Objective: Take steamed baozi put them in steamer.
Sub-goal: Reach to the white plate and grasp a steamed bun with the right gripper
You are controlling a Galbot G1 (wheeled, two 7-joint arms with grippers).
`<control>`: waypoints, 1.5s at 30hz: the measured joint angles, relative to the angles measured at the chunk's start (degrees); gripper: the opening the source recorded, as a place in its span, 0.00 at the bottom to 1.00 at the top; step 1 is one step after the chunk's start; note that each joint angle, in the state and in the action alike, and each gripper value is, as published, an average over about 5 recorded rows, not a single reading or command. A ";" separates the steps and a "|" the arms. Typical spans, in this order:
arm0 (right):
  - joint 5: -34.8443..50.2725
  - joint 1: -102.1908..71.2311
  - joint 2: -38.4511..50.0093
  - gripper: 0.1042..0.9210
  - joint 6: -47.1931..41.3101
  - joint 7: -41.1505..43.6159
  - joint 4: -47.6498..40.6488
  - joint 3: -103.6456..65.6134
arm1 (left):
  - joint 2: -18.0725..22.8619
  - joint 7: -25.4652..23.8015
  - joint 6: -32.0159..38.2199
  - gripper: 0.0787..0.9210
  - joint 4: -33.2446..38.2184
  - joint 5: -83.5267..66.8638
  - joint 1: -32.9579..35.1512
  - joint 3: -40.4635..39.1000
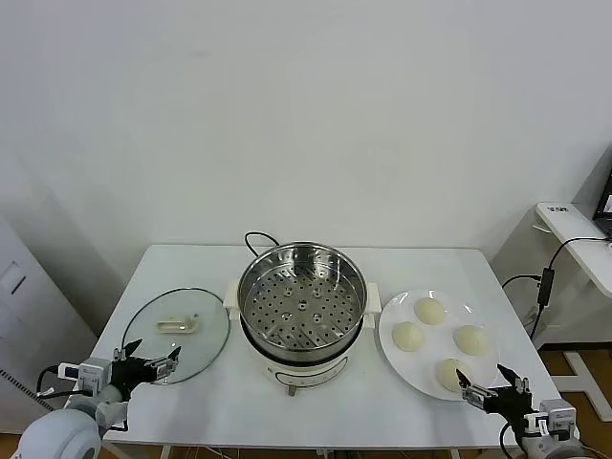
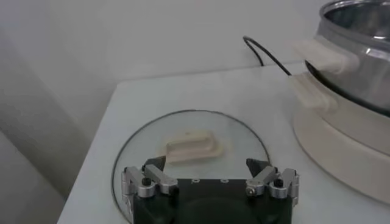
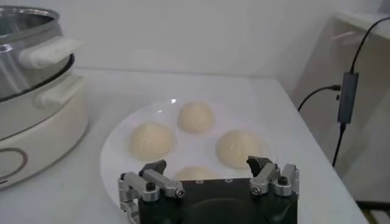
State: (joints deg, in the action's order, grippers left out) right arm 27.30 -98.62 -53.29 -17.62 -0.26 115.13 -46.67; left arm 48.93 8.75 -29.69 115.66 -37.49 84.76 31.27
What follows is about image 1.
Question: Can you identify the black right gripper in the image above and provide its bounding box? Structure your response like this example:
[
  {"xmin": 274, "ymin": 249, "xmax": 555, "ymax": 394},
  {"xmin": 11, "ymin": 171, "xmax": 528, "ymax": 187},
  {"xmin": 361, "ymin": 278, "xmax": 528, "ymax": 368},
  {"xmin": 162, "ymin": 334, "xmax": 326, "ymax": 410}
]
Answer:
[{"xmin": 455, "ymin": 362, "xmax": 535, "ymax": 423}]

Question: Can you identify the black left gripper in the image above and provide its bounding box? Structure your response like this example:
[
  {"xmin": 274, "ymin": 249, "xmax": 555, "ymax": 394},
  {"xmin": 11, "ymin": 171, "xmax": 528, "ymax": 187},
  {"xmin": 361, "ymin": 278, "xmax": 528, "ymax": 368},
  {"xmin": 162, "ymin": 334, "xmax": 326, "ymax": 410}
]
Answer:
[{"xmin": 109, "ymin": 339, "xmax": 184, "ymax": 401}]

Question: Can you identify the white steamed baozi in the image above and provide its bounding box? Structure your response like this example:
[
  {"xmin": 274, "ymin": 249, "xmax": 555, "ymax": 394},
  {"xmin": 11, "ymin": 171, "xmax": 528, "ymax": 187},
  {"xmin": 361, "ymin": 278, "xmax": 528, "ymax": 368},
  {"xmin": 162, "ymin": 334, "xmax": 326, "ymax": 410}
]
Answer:
[
  {"xmin": 391, "ymin": 320, "xmax": 427, "ymax": 355},
  {"xmin": 413, "ymin": 296, "xmax": 447, "ymax": 327},
  {"xmin": 452, "ymin": 324, "xmax": 492, "ymax": 357},
  {"xmin": 434, "ymin": 357, "xmax": 475, "ymax": 395}
]

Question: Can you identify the round glass pot lid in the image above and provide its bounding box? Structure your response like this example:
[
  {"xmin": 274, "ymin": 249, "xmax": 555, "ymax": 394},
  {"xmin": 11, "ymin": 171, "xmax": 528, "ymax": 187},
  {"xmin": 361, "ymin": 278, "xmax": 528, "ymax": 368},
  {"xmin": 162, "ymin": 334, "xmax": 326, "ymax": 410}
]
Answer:
[{"xmin": 121, "ymin": 286, "xmax": 232, "ymax": 386}]

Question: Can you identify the perforated steel steamer basket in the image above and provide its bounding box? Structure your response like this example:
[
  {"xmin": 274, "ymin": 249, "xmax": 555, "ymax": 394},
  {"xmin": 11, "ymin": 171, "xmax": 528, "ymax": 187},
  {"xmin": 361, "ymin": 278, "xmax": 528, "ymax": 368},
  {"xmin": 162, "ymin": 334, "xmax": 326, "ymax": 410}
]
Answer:
[{"xmin": 236, "ymin": 241, "xmax": 371, "ymax": 363}]

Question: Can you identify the large white plate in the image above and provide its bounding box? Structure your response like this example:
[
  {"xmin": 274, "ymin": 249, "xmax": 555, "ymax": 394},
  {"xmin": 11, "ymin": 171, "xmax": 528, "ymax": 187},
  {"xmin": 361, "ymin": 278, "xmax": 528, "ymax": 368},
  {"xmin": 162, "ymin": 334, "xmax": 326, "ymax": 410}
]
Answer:
[{"xmin": 378, "ymin": 287, "xmax": 504, "ymax": 403}]

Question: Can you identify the white cabinet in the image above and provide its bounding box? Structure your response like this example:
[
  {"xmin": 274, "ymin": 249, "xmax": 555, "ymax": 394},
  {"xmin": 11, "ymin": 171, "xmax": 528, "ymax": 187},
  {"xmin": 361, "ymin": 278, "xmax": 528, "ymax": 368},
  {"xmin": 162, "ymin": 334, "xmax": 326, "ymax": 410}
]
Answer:
[{"xmin": 0, "ymin": 209, "xmax": 99, "ymax": 434}]

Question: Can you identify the cream electric cooker base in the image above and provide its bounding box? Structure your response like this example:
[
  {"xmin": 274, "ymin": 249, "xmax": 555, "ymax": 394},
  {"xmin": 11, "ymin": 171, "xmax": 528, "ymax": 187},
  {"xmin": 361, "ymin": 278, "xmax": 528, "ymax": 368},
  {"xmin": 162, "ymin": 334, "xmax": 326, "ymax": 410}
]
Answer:
[{"xmin": 223, "ymin": 279, "xmax": 383, "ymax": 399}]

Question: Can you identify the black laptop screen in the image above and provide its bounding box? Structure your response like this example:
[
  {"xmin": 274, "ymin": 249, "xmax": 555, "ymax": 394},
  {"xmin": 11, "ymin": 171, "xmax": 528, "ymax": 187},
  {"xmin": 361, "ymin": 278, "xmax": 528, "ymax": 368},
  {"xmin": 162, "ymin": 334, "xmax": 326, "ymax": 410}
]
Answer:
[{"xmin": 592, "ymin": 169, "xmax": 612, "ymax": 238}]

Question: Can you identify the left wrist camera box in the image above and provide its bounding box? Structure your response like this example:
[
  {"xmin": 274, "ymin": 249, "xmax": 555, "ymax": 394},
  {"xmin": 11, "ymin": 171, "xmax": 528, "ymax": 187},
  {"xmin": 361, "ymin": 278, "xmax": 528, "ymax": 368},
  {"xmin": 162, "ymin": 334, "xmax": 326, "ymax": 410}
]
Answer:
[{"xmin": 56, "ymin": 357, "xmax": 115, "ymax": 392}]

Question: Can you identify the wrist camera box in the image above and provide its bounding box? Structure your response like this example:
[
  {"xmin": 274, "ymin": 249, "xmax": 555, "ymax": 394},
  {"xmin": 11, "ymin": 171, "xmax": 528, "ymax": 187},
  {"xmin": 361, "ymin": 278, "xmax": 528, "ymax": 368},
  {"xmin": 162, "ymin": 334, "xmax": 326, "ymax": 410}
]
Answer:
[
  {"xmin": 523, "ymin": 399, "xmax": 579, "ymax": 437},
  {"xmin": 56, "ymin": 357, "xmax": 115, "ymax": 392}
]

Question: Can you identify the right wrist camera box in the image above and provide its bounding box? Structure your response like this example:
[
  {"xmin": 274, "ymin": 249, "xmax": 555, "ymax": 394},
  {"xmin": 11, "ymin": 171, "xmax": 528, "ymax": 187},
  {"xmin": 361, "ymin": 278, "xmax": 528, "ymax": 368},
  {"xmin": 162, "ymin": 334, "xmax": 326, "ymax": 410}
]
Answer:
[{"xmin": 523, "ymin": 399, "xmax": 579, "ymax": 437}]

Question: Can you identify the white desk foot frame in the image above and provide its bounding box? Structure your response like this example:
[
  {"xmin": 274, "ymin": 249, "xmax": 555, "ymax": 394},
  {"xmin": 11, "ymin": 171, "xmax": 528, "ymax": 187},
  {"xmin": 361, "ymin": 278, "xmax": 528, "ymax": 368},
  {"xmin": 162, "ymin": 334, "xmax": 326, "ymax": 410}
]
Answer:
[{"xmin": 549, "ymin": 350, "xmax": 612, "ymax": 420}]

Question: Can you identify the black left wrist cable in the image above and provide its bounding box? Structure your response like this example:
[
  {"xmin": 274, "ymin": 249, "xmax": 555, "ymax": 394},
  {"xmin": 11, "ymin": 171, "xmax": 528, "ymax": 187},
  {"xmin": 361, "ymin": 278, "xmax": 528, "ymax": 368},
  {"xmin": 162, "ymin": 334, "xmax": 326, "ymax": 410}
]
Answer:
[{"xmin": 36, "ymin": 365, "xmax": 61, "ymax": 399}]

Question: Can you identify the black power adapter with cable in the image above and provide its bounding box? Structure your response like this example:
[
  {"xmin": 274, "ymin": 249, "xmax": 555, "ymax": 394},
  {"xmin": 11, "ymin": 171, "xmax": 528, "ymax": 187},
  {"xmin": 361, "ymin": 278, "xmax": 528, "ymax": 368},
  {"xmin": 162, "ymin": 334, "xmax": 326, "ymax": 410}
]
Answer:
[{"xmin": 501, "ymin": 235, "xmax": 612, "ymax": 339}]

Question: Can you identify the black cooker power cable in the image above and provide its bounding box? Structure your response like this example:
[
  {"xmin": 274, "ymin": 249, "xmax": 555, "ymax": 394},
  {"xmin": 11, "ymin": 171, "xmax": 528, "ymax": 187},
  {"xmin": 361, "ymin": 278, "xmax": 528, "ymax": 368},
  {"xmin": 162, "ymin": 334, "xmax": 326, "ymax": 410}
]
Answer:
[{"xmin": 244, "ymin": 230, "xmax": 281, "ymax": 260}]

